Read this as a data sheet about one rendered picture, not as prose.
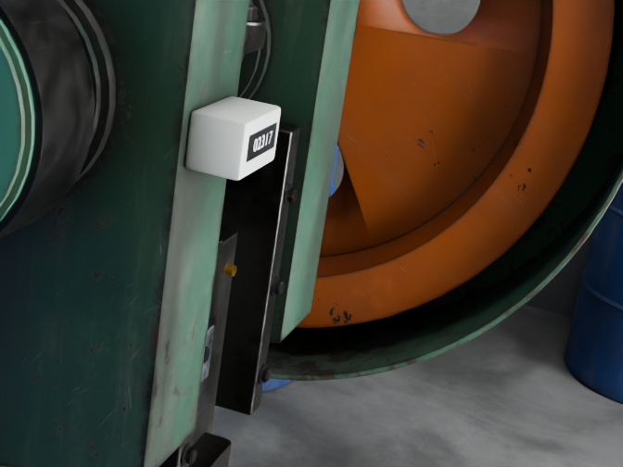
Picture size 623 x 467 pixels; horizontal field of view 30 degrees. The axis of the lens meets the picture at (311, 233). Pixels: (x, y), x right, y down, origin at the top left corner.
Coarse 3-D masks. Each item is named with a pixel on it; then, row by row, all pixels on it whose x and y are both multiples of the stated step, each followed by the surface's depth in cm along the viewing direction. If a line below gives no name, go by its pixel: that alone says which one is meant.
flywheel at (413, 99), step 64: (384, 0) 126; (512, 0) 121; (576, 0) 116; (384, 64) 127; (448, 64) 125; (512, 64) 123; (576, 64) 118; (384, 128) 129; (448, 128) 127; (512, 128) 125; (576, 128) 119; (384, 192) 131; (448, 192) 129; (512, 192) 123; (320, 256) 136; (384, 256) 131; (448, 256) 127; (320, 320) 134
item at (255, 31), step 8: (248, 8) 91; (256, 8) 92; (248, 16) 92; (256, 16) 93; (248, 24) 91; (256, 24) 92; (264, 24) 94; (248, 32) 91; (256, 32) 93; (264, 32) 95; (248, 40) 92; (256, 40) 93; (264, 40) 95; (248, 48) 92; (256, 48) 94
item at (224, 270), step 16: (224, 240) 103; (224, 256) 103; (224, 272) 104; (224, 288) 105; (224, 304) 106; (224, 320) 107; (208, 336) 104; (208, 368) 106; (208, 384) 107; (208, 400) 108; (208, 416) 109; (208, 432) 111; (208, 448) 107; (224, 448) 107; (192, 464) 104; (208, 464) 104; (224, 464) 108
